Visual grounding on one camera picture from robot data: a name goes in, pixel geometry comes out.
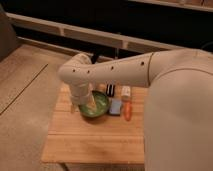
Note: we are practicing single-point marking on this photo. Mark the green ceramic bowl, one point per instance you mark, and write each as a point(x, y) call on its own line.
point(102, 105)

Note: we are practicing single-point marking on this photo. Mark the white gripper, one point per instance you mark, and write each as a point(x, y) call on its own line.
point(87, 100)

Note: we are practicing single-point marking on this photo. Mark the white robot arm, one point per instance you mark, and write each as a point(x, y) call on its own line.
point(178, 112)

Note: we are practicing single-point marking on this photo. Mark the wooden table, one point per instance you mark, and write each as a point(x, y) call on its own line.
point(108, 139)

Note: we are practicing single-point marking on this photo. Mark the blue sponge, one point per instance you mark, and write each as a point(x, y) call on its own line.
point(115, 106)

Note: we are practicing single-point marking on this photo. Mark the white shelf rail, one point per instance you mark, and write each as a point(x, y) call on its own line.
point(89, 35)

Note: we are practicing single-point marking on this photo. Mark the orange carrot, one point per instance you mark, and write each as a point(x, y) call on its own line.
point(127, 111)

